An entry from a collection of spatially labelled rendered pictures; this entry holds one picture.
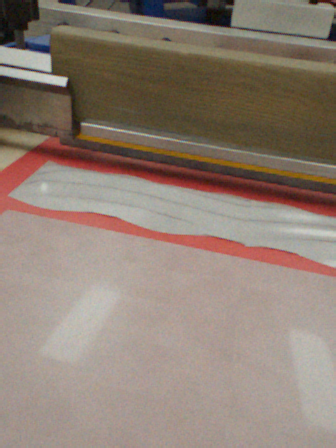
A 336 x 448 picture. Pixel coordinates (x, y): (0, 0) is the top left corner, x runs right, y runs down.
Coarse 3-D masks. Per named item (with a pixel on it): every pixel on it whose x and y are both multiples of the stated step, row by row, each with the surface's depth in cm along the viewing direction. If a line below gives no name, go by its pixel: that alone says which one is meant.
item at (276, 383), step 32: (256, 192) 37; (288, 192) 38; (320, 192) 38; (256, 256) 29; (288, 256) 30; (256, 288) 26; (288, 288) 27; (320, 288) 27; (256, 320) 24; (288, 320) 24; (320, 320) 24; (256, 352) 22; (288, 352) 22; (320, 352) 22; (256, 384) 20; (288, 384) 21; (320, 384) 21; (256, 416) 19; (288, 416) 19; (320, 416) 19
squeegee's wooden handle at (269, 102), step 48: (96, 48) 34; (144, 48) 33; (192, 48) 33; (96, 96) 36; (144, 96) 35; (192, 96) 34; (240, 96) 33; (288, 96) 33; (240, 144) 35; (288, 144) 34
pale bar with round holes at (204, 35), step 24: (48, 24) 57; (72, 24) 57; (96, 24) 56; (120, 24) 55; (144, 24) 55; (168, 24) 55; (192, 24) 57; (240, 48) 54; (264, 48) 53; (288, 48) 53; (312, 48) 52
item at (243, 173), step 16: (64, 144) 40; (80, 144) 40; (96, 144) 39; (112, 144) 39; (160, 160) 39; (176, 160) 38; (192, 160) 38; (240, 176) 38; (256, 176) 37; (272, 176) 37; (288, 176) 37
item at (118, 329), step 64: (0, 192) 33; (0, 256) 26; (64, 256) 27; (128, 256) 28; (192, 256) 28; (0, 320) 22; (64, 320) 23; (128, 320) 23; (192, 320) 23; (0, 384) 19; (64, 384) 19; (128, 384) 20; (192, 384) 20
